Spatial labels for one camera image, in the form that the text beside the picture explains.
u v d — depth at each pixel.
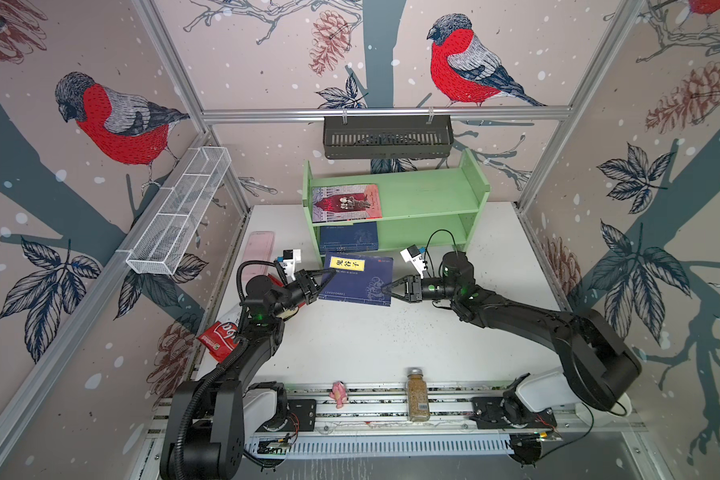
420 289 0.69
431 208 0.84
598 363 0.43
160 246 0.71
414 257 0.74
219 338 0.84
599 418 0.67
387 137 1.04
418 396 0.73
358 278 0.76
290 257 0.76
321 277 0.75
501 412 0.72
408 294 0.71
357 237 0.92
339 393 0.76
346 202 0.84
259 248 1.07
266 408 0.62
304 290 0.69
